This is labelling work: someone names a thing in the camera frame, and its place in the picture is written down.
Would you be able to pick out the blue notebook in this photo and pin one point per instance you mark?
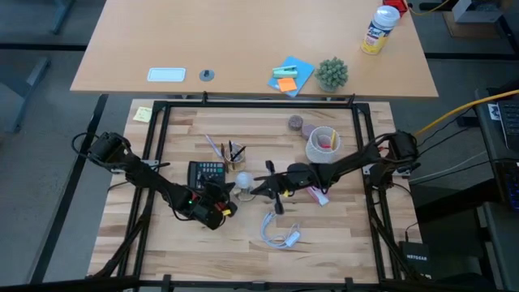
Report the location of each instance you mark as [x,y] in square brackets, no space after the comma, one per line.
[304,69]

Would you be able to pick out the red object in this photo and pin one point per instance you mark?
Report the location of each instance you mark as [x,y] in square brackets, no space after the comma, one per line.
[395,5]

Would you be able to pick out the black keyboard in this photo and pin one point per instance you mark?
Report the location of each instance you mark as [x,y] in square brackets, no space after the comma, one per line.
[511,186]

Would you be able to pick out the mint green stapler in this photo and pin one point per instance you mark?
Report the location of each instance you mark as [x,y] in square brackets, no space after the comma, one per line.
[284,73]

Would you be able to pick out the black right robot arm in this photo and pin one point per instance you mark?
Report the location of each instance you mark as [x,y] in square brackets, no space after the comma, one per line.
[344,164]

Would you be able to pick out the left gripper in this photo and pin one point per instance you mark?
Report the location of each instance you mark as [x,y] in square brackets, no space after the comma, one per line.
[211,211]

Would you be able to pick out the black pen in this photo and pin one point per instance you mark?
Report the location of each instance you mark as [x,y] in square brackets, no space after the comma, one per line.
[230,149]
[239,153]

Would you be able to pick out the yellow disinfectant wipes canister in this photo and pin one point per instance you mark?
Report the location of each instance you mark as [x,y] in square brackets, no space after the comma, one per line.
[379,30]

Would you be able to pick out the brown pencil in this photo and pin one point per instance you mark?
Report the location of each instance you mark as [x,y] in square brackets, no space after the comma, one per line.
[222,150]

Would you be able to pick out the black laptop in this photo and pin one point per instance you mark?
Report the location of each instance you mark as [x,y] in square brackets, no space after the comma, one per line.
[511,121]

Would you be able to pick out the tan wooden desk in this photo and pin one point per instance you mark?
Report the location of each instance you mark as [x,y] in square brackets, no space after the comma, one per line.
[243,40]

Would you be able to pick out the black network switch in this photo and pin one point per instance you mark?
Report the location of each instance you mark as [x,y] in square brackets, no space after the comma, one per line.
[415,259]

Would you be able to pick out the black metal rig frame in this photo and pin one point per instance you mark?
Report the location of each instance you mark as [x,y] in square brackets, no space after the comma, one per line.
[259,104]

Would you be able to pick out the grey box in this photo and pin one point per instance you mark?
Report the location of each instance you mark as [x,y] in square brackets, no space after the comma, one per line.
[466,14]

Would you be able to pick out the yellow sticky note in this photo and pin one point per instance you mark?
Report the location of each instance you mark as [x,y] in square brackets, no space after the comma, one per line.
[142,114]

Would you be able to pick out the grey desk grommet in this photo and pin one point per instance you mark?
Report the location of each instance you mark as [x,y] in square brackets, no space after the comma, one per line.
[207,75]

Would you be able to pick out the white lightbulb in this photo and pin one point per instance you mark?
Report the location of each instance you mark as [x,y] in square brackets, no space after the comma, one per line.
[244,180]

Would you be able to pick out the yellow pencil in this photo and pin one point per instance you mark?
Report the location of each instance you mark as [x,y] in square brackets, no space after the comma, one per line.
[333,140]

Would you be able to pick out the green succulent plant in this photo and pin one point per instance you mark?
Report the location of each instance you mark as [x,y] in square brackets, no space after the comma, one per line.
[331,74]

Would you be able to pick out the white rectangular card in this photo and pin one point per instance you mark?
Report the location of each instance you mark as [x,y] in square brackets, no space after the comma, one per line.
[166,75]

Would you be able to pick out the round lamp socket base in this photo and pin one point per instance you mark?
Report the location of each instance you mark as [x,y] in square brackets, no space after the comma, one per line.
[244,196]

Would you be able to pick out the black calculator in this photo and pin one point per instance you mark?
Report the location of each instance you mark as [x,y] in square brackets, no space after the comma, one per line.
[204,170]

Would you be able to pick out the brown cardboard sheet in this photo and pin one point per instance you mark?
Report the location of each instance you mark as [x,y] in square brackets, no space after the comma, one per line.
[478,30]

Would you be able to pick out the mauve round coaster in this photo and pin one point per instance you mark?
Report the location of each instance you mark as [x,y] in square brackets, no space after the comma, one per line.
[307,131]

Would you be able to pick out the orange sticky notes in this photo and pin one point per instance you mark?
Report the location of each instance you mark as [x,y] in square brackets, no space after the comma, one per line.
[287,84]

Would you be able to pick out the pink item in cup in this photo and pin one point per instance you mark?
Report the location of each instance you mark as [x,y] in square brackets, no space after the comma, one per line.
[324,142]

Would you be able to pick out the white ribbed cup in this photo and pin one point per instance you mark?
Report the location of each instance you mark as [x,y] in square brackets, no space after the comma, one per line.
[314,152]

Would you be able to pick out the purple pen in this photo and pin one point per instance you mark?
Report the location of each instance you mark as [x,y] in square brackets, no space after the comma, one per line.
[213,145]

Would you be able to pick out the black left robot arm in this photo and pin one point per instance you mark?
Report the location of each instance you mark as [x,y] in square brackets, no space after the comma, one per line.
[142,174]

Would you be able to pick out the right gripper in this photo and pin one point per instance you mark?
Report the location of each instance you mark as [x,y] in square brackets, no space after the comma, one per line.
[284,182]

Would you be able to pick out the black power adapter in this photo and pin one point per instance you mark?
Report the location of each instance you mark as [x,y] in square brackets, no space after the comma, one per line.
[466,121]

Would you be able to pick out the grey table leg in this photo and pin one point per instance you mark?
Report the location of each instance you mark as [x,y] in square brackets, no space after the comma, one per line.
[63,14]
[28,85]

